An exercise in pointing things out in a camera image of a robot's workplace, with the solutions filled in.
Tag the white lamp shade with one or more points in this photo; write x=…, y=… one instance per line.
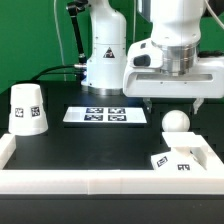
x=27, y=116

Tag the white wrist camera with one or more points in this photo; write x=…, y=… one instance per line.
x=144, y=54

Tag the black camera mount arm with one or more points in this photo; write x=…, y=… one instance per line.
x=74, y=8

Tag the white lamp base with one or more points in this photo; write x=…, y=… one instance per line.
x=179, y=157

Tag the white U-shaped fence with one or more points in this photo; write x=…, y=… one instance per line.
x=92, y=182

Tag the white marker tag plate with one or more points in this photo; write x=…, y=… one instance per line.
x=105, y=115

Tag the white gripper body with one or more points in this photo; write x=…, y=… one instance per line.
x=204, y=80

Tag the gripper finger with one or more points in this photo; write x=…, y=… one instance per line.
x=196, y=105
x=148, y=104

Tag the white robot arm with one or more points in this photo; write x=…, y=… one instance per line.
x=165, y=65

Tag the white lamp bulb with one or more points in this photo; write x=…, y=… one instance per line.
x=175, y=121

